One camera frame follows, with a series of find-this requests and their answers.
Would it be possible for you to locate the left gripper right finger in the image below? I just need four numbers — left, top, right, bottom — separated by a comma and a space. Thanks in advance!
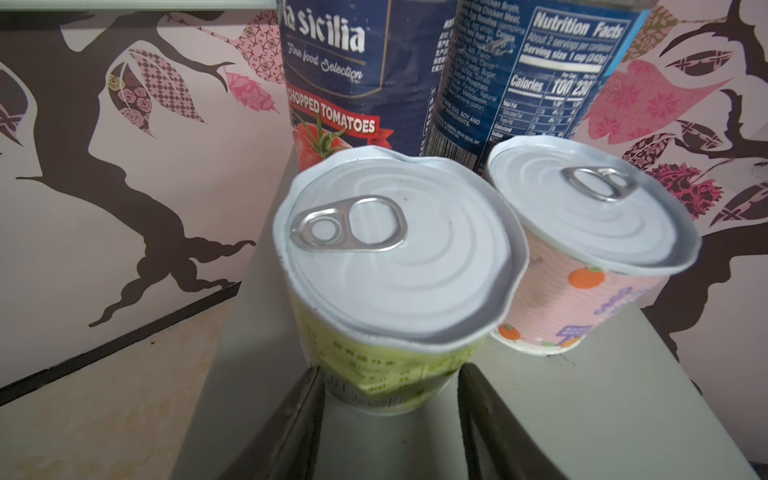
458, 363, 566, 480

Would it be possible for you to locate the pink labelled can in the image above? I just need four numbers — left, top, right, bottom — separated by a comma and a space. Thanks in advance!
483, 135, 702, 356

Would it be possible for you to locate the large blue labelled can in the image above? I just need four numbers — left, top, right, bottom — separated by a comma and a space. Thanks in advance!
424, 0, 656, 173

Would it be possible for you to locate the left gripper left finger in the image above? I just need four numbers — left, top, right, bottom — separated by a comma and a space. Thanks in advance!
220, 367, 326, 479

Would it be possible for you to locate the dark tomato can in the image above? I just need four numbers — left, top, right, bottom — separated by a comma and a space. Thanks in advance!
277, 0, 458, 170

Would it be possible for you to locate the grey metal cabinet box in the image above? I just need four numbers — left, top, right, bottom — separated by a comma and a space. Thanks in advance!
172, 177, 754, 479

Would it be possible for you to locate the green labelled small can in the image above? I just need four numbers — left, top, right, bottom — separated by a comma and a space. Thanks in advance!
273, 146, 529, 415

